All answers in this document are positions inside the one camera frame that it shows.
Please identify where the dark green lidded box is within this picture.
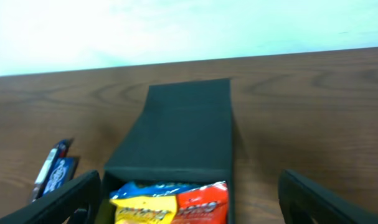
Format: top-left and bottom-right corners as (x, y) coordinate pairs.
(95, 79), (235, 223)

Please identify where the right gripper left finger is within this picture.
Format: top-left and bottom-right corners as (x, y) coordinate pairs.
(0, 170), (101, 224)

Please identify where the yellow candy bag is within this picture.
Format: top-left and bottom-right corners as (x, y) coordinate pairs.
(110, 196), (177, 224)

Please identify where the red candy bag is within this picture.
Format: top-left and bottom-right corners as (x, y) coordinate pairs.
(171, 181), (229, 224)

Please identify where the dark purple snack bar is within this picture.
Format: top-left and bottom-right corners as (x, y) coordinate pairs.
(28, 138), (74, 203)

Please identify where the blue Oreo cookie pack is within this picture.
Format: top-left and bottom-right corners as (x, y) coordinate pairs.
(109, 181), (201, 199)

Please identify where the blue Eclipse mint pack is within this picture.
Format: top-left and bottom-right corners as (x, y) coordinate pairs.
(42, 157), (79, 196)

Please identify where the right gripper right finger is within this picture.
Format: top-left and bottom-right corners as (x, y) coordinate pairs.
(278, 170), (378, 224)

